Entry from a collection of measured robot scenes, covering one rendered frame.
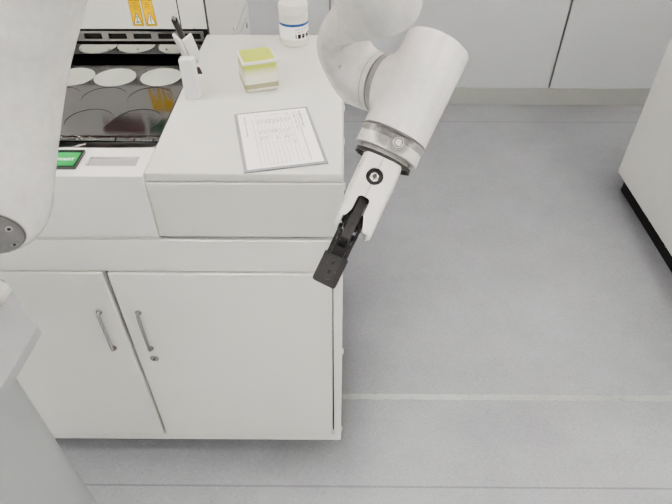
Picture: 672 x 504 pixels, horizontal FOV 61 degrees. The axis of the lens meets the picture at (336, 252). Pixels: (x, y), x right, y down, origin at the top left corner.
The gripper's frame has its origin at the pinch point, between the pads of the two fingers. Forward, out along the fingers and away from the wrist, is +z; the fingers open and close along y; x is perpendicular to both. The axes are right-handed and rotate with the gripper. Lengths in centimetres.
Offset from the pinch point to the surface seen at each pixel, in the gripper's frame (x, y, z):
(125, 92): 62, 62, -13
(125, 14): 74, 69, -31
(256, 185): 18.2, 27.5, -5.9
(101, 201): 42, 29, 9
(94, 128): 59, 50, -2
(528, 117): -59, 239, -106
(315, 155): 11.4, 30.1, -15.3
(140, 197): 36.2, 28.8, 5.0
